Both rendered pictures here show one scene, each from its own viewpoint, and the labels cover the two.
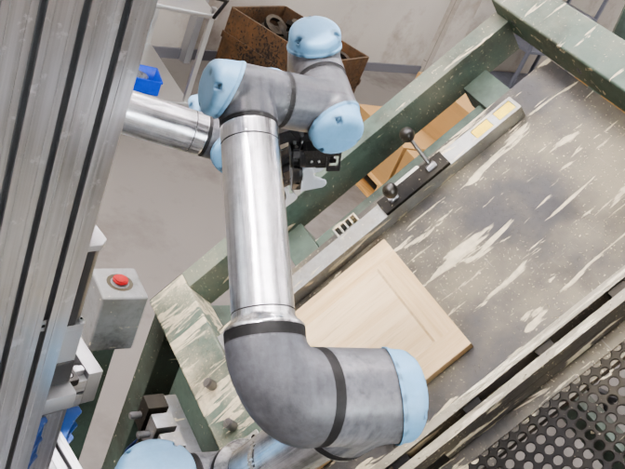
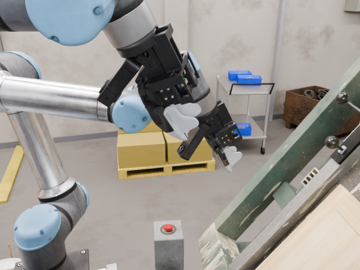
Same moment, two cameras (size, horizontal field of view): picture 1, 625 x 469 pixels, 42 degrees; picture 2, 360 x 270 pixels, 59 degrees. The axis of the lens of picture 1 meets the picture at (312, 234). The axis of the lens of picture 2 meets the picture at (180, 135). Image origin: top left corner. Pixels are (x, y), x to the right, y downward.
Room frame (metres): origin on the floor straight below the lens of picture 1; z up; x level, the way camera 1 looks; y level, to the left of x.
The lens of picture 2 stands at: (0.81, -0.26, 1.80)
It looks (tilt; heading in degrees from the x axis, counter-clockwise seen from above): 23 degrees down; 36
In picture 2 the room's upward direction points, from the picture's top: straight up
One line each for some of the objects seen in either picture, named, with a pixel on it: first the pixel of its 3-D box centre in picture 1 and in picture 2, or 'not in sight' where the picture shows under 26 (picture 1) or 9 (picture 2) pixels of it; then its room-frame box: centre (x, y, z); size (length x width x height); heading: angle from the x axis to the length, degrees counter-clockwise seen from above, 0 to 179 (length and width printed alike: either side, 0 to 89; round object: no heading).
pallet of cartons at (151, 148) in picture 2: not in sight; (163, 136); (3.47, 1.90, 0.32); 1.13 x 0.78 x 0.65; 142
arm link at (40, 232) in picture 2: not in sight; (41, 234); (1.16, 0.46, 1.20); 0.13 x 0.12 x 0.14; 26
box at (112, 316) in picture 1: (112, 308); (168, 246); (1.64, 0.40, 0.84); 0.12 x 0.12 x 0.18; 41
